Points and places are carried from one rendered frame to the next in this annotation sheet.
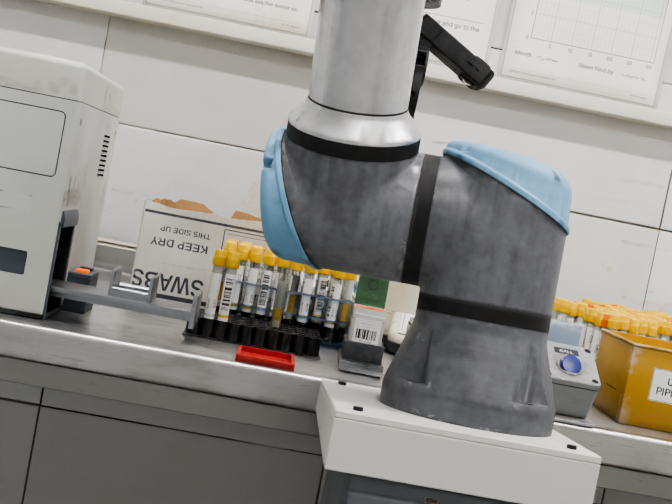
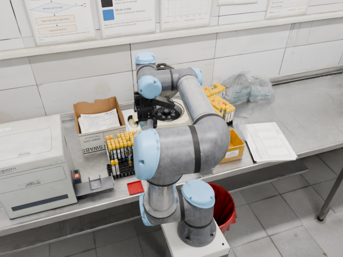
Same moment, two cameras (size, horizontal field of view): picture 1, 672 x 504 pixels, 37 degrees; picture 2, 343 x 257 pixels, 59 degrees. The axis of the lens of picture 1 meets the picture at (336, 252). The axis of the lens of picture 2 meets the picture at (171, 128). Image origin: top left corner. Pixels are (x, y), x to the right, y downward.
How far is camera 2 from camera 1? 93 cm
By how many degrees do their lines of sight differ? 38
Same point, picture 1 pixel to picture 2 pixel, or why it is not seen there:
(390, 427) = not seen: outside the picture
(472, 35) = (149, 22)
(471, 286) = (196, 224)
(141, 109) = (51, 77)
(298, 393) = not seen: hidden behind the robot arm
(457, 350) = (196, 234)
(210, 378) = (125, 201)
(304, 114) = (149, 210)
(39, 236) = (68, 190)
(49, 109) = (57, 166)
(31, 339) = (79, 212)
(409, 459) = not seen: outside the picture
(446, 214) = (188, 215)
